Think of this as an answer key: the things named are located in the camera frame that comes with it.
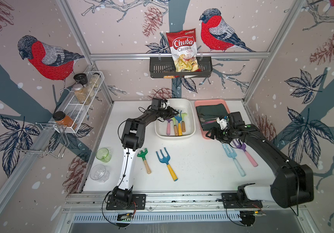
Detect dark green small rake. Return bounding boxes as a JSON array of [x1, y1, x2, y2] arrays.
[[137, 148, 151, 174]]

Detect black wall basket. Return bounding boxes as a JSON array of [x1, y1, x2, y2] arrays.
[[150, 56, 213, 78]]

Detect silver spoon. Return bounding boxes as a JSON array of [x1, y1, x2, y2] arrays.
[[199, 117, 217, 122]]

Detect Chuba cassava chips bag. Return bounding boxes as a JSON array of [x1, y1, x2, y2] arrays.
[[166, 29, 201, 72]]

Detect clear plastic cup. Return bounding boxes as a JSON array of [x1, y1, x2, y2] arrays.
[[89, 164, 110, 183]]

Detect white storage box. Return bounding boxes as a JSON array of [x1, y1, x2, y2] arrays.
[[154, 99, 196, 140]]

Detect orange spice jar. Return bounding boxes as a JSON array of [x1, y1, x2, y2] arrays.
[[52, 111, 77, 129]]

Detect dark green cloth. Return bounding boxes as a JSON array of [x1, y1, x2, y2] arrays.
[[196, 103, 228, 131]]

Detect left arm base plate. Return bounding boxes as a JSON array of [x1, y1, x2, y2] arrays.
[[105, 194, 146, 210]]

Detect pale spice jar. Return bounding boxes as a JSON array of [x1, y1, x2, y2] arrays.
[[89, 72, 101, 88]]

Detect light green rake wooden handle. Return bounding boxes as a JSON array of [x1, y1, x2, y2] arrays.
[[172, 117, 179, 136]]

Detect black lid spice jar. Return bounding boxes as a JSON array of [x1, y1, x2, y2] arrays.
[[73, 73, 89, 87]]

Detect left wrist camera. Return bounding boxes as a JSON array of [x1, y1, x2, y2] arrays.
[[150, 98, 168, 110]]

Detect aluminium front rail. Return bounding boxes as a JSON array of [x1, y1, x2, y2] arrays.
[[61, 190, 305, 213]]

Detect pink tray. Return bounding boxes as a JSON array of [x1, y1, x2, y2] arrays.
[[194, 99, 230, 139]]

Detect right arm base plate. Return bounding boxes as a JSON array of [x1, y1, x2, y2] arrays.
[[221, 192, 263, 209]]

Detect purple fork pink handle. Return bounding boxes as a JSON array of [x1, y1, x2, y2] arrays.
[[166, 119, 172, 136]]

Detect light blue fork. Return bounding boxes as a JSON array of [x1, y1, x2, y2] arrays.
[[222, 144, 246, 177]]

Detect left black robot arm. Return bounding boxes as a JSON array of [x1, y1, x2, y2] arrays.
[[112, 106, 178, 205]]

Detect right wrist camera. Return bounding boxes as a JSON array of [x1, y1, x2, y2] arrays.
[[216, 116, 228, 130]]

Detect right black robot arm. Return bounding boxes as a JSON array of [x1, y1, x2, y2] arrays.
[[206, 112, 314, 208]]

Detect blue fork yellow handle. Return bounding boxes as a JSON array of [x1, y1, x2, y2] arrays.
[[175, 110, 183, 136], [156, 147, 178, 181]]

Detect small circuit board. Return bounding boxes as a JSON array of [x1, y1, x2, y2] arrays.
[[116, 213, 134, 222]]

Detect beige spice jar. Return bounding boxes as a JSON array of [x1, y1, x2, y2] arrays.
[[72, 83, 91, 105]]

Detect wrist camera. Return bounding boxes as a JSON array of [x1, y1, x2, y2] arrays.
[[216, 116, 228, 130], [150, 98, 168, 110]]

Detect white wire spice shelf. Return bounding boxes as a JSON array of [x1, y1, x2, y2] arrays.
[[61, 71, 104, 136]]

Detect green plastic cup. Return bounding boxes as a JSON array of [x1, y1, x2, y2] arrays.
[[96, 148, 112, 163]]

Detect wire hook rack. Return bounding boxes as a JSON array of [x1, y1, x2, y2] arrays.
[[14, 122, 70, 159]]

